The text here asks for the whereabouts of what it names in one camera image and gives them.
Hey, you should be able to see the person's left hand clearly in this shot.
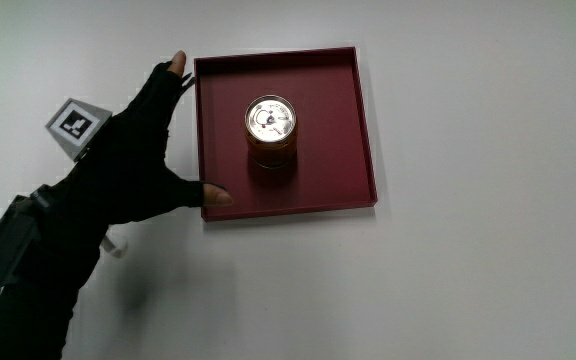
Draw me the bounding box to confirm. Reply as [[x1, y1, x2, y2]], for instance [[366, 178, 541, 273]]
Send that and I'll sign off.
[[44, 49, 235, 227]]

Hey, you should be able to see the red bull can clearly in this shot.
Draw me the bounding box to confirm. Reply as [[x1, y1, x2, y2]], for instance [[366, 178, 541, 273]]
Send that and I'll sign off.
[[244, 94, 299, 170]]

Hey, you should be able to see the dark red square plate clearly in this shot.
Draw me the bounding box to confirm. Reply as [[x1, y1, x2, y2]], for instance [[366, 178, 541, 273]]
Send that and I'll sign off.
[[193, 46, 379, 223]]

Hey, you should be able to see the black wrist tracker box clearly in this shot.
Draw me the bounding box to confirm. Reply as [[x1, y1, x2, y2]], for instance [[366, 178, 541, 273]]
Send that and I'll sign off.
[[0, 193, 44, 290]]

